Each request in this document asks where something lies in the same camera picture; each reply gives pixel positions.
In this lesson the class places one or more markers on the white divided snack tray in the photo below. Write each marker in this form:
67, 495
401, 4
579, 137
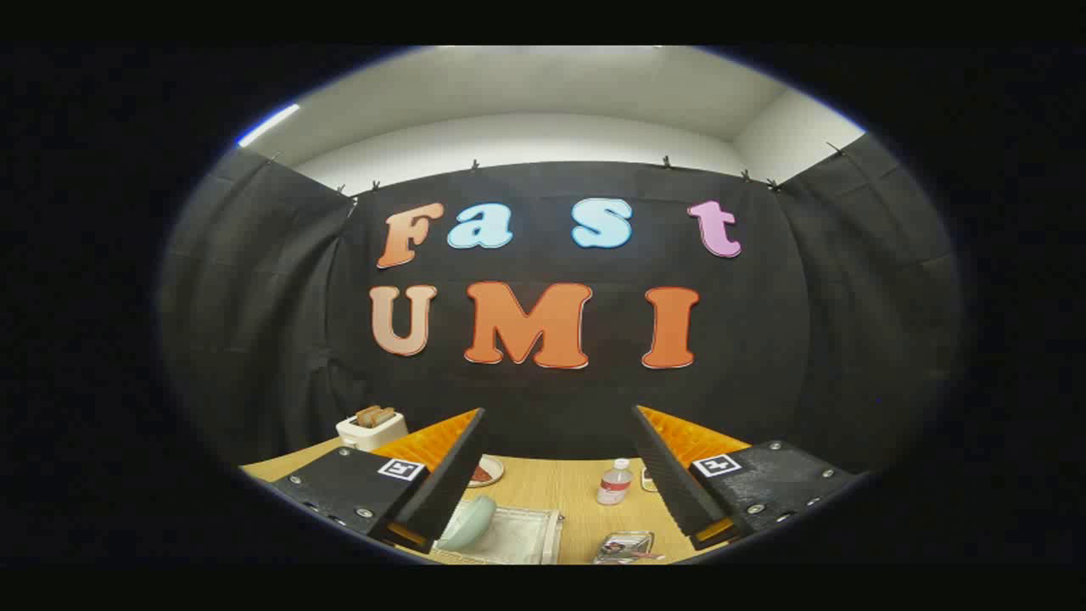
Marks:
649, 480

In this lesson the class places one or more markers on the clear bottle red label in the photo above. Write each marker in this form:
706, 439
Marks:
612, 488

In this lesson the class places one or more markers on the red meat piece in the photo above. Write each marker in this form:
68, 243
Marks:
481, 476

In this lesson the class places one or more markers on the beige round plate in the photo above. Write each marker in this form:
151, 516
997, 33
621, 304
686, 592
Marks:
497, 466

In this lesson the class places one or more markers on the brown bread slice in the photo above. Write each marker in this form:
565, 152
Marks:
366, 415
384, 417

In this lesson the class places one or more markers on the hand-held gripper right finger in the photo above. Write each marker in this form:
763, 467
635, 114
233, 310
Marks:
670, 475

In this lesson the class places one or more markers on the white wavy drip tray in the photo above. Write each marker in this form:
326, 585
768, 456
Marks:
517, 535

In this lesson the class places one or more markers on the pale green plate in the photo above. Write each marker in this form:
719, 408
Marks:
471, 522

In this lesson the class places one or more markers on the white toaster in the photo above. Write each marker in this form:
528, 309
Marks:
369, 434

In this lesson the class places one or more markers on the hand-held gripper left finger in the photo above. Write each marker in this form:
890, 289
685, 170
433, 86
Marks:
450, 475

